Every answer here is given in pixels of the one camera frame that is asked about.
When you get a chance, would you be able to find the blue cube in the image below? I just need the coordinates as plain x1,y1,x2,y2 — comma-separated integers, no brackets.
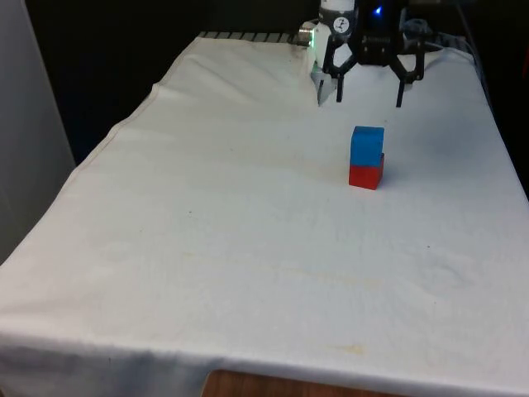
350,125,385,167

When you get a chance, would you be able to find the red cube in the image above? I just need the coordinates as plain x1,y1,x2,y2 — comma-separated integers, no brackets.
348,152,386,192

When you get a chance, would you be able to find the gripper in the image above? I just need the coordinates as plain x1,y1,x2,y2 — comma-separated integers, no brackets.
323,0,427,109

